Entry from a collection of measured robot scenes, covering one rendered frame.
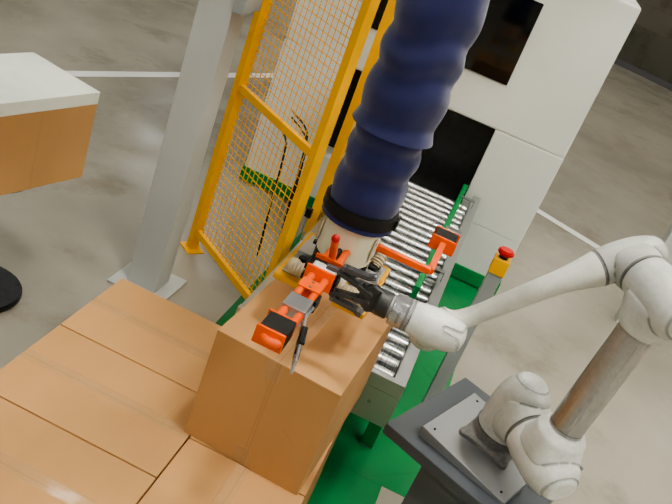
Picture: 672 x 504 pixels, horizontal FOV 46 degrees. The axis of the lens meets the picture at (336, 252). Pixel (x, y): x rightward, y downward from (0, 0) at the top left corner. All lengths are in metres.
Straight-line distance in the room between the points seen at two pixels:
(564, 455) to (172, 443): 1.14
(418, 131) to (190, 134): 1.70
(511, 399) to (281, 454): 0.70
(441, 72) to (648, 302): 0.77
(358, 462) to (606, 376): 1.57
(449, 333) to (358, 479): 1.48
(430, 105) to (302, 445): 1.03
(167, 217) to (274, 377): 1.71
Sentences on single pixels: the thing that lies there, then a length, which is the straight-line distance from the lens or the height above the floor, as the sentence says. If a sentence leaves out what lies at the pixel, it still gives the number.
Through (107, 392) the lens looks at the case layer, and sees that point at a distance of 2.59.
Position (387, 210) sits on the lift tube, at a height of 1.40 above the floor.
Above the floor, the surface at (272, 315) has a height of 1.25.
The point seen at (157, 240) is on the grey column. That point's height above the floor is 0.30.
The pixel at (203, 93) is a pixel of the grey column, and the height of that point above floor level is 1.08.
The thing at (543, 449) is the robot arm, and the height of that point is 0.99.
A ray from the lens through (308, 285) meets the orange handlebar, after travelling 2.02.
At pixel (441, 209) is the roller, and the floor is 0.54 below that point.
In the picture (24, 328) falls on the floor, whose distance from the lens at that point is 3.67.
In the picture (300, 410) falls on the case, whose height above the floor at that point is 0.83.
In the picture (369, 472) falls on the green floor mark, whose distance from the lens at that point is 3.49.
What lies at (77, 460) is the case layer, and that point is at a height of 0.54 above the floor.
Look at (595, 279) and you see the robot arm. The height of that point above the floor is 1.48.
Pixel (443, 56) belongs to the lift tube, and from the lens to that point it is 2.05.
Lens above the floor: 2.24
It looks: 27 degrees down
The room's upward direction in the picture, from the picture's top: 22 degrees clockwise
